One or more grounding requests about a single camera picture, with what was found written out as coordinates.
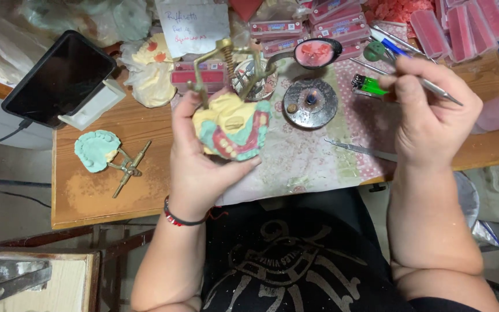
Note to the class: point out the person's left hand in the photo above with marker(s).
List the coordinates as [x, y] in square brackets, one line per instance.
[191, 173]

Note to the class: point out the person's right hand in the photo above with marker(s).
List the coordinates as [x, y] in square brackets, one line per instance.
[431, 121]

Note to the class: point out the metal wax carving tool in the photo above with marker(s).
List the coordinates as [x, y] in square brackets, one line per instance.
[442, 92]

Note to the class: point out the dental cast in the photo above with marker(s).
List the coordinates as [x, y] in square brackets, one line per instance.
[232, 125]

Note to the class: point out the green lighter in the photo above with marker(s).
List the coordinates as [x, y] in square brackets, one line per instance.
[370, 85]

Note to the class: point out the metal scalpel knife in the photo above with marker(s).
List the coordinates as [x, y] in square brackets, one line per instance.
[357, 148]

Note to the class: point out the thin metal instrument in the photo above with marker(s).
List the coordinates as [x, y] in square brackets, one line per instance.
[367, 66]

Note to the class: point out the blue pen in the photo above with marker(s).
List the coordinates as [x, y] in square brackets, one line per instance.
[390, 43]

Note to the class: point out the green round-headed tool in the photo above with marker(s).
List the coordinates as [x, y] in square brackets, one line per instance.
[374, 51]

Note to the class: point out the pink denture teeth box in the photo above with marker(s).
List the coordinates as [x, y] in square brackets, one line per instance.
[197, 78]

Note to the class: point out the row of pink plastic trays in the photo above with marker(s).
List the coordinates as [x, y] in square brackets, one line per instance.
[466, 26]

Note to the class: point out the plastic bag with yellow casts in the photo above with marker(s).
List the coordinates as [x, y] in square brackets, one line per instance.
[152, 73]

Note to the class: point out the round metal tin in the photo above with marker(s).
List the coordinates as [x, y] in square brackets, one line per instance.
[260, 84]

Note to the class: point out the pile of pink wax pieces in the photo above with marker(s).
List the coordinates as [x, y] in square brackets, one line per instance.
[394, 11]

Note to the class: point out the white phone stand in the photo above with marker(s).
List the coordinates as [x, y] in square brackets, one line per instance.
[95, 106]

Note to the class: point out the patterned pink table cloth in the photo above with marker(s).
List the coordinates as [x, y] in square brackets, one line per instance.
[314, 151]

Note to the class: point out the metal spirit burner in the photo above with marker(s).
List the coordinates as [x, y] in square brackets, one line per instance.
[310, 103]

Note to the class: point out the ladle with pink wax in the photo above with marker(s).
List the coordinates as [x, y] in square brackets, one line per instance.
[316, 53]

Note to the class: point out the person's black printed shirt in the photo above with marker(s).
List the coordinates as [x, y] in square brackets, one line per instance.
[301, 264]

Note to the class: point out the handwritten white paper note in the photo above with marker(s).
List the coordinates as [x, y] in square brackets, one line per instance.
[193, 26]

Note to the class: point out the stack of pink teeth boxes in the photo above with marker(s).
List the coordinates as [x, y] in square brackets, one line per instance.
[314, 28]

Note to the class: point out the black smartphone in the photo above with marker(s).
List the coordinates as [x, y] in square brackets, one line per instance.
[59, 80]

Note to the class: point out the heap of clear plastic bags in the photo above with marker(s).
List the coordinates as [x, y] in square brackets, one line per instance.
[59, 26]

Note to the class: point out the green cast on brass frame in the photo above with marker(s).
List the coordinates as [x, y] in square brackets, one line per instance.
[98, 149]

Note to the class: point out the wooden box with metal bracket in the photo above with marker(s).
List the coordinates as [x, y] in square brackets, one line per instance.
[28, 281]

